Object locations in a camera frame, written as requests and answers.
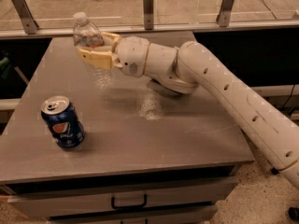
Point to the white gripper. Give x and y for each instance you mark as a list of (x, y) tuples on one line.
[(131, 56)]

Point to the clear plastic water bottle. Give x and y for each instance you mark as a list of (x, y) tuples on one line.
[(86, 35)]

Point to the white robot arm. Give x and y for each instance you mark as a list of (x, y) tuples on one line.
[(182, 69)]

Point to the blue Pepsi soda can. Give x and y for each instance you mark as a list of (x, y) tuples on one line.
[(61, 118)]

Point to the grey drawer cabinet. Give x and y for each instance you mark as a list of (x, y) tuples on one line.
[(183, 151)]

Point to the middle metal railing bracket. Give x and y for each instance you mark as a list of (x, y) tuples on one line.
[(148, 12)]

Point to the metal railing bracket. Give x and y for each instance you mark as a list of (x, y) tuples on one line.
[(224, 16), (148, 12), (28, 22)]

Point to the left metal railing bracket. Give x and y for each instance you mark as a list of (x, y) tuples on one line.
[(28, 22)]

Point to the right metal railing bracket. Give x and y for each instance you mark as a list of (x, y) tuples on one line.
[(224, 16)]

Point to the black upper drawer handle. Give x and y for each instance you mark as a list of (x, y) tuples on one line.
[(132, 202)]

